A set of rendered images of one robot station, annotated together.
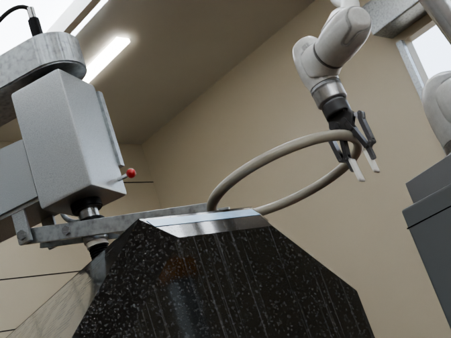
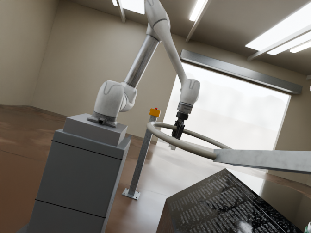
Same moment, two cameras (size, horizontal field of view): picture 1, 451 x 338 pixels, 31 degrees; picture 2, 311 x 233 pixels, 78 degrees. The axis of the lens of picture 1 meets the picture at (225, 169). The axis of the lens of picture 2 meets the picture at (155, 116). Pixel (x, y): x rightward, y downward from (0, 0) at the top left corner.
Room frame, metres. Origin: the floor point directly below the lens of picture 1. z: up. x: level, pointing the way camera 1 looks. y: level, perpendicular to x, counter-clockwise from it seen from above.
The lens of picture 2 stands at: (3.10, 0.37, 1.05)
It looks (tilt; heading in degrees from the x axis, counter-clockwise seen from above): 1 degrees down; 225
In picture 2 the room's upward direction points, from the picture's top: 16 degrees clockwise
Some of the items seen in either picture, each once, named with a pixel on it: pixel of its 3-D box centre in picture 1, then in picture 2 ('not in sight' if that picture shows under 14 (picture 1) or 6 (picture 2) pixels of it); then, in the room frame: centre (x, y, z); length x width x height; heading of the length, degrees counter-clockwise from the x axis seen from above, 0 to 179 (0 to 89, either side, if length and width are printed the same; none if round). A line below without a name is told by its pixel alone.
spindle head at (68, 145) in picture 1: (50, 157); not in sight; (2.51, 0.53, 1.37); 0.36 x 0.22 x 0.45; 71
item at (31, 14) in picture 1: (35, 29); not in sight; (2.48, 0.46, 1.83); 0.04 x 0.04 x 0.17
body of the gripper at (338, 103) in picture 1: (340, 117); (181, 119); (2.16, -0.35, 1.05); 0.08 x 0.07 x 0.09; 57
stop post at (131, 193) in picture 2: not in sight; (143, 151); (1.47, -1.28, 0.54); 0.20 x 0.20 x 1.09; 41
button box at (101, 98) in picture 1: (101, 132); not in sight; (2.56, 0.36, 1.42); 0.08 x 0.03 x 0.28; 71
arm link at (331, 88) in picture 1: (329, 95); (184, 108); (2.16, -0.34, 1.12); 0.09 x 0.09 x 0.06
